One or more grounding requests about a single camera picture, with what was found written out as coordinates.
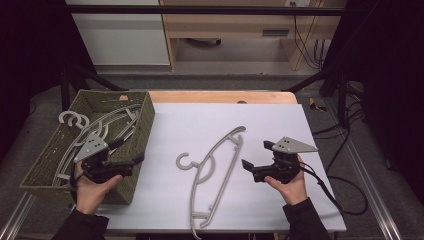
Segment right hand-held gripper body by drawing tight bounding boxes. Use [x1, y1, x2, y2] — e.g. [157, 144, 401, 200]
[252, 135, 319, 185]

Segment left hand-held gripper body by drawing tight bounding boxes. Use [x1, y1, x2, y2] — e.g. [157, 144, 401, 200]
[73, 132, 135, 185]

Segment green woven basket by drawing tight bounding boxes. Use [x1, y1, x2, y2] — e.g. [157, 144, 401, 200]
[19, 89, 156, 205]

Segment person's right hand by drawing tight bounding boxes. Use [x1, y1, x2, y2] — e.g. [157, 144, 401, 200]
[264, 155, 309, 207]

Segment person's left hand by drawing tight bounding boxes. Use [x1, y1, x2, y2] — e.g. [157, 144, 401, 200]
[73, 161, 124, 216]

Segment yellow and black tool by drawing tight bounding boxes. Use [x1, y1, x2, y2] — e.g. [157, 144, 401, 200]
[308, 97, 328, 113]

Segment white table sheet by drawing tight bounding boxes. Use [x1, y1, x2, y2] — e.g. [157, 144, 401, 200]
[99, 102, 348, 233]

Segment wooden table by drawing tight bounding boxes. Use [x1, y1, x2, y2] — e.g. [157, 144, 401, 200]
[147, 90, 299, 105]

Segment white cabinet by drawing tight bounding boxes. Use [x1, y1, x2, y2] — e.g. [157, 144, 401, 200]
[65, 0, 171, 66]

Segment black curtain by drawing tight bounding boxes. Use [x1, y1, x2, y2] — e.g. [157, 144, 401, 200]
[321, 0, 424, 204]
[0, 0, 98, 161]

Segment light wooden desk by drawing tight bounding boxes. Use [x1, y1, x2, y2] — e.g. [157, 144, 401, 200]
[158, 0, 348, 72]

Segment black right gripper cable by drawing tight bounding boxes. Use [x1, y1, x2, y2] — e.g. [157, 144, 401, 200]
[298, 161, 370, 216]

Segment black floor cables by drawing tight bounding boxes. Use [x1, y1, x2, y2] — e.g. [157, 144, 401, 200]
[312, 81, 368, 174]

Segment black frame strut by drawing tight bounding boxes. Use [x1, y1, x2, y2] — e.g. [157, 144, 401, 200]
[282, 65, 352, 128]
[59, 62, 130, 116]

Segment aluminium rail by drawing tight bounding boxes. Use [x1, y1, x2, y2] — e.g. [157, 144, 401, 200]
[0, 192, 38, 240]
[323, 98, 405, 240]

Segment black wall cables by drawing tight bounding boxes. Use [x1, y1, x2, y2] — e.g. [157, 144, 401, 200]
[289, 1, 327, 71]

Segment black horizontal frame bar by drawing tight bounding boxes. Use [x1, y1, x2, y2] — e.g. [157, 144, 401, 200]
[65, 4, 346, 16]

